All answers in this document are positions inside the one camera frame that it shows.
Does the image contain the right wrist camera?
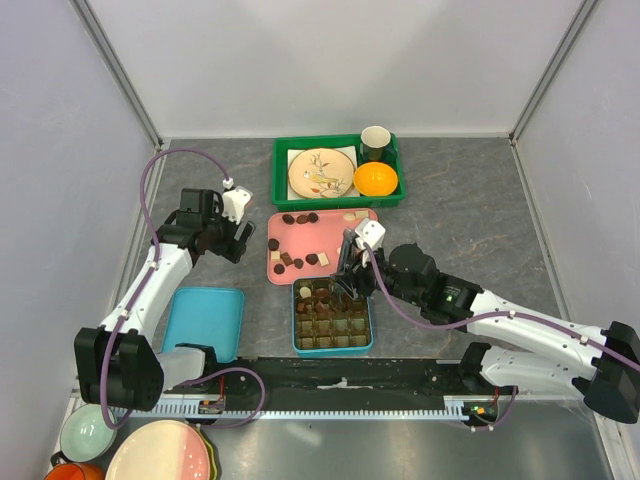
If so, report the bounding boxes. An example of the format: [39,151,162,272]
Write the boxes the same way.
[354,218,386,250]

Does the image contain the green plastic crate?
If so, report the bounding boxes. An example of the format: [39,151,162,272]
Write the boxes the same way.
[271,133,407,212]

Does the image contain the pale green bowl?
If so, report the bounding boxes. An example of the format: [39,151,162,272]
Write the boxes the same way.
[60,404,116,462]

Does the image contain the brown plastic chocolate insert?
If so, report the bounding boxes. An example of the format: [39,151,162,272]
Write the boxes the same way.
[295,278,372,350]

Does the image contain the yellow bowl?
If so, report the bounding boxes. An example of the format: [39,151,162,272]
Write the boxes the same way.
[353,162,399,197]

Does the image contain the orange red mug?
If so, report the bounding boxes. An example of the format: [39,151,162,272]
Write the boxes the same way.
[44,451,105,480]

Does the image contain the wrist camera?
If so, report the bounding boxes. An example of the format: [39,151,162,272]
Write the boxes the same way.
[354,218,386,250]
[222,186,253,225]

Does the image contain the pink white plate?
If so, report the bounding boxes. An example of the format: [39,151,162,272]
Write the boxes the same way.
[105,420,218,480]

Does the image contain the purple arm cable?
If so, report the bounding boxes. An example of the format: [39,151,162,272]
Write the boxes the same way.
[99,147,266,430]
[362,242,640,434]

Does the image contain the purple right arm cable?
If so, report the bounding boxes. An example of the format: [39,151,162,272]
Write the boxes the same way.
[362,242,640,434]

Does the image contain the aluminium frame rail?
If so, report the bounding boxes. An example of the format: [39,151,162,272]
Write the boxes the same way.
[69,0,164,151]

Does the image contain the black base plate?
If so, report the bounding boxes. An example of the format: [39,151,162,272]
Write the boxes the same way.
[180,357,514,397]

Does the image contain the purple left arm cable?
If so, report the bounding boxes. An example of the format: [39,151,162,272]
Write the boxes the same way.
[99,147,266,430]

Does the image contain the decorated ceramic plate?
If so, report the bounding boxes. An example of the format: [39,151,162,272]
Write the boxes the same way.
[287,148,355,199]

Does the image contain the blue tin lid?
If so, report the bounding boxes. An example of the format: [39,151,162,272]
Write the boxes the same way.
[161,287,245,363]

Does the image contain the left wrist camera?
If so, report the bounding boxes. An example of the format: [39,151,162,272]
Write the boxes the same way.
[222,186,253,225]

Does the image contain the green mug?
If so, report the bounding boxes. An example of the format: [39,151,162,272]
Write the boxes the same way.
[360,126,397,164]

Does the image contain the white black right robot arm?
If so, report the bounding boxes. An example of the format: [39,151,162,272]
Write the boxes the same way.
[334,239,639,424]

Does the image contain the blue chocolate tin box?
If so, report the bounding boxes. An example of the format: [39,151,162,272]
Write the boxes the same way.
[290,274,375,357]

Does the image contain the pink chocolate tray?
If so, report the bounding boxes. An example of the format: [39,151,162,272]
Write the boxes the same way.
[267,208,378,286]

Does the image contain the slotted cable duct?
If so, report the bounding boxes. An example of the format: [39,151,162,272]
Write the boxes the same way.
[131,397,471,422]

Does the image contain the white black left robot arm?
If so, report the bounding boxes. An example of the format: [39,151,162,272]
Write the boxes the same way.
[74,187,255,411]

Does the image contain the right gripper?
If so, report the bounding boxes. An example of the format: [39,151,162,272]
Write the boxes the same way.
[330,241,424,308]

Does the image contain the metal tongs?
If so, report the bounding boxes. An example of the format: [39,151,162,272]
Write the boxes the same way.
[332,228,361,300]

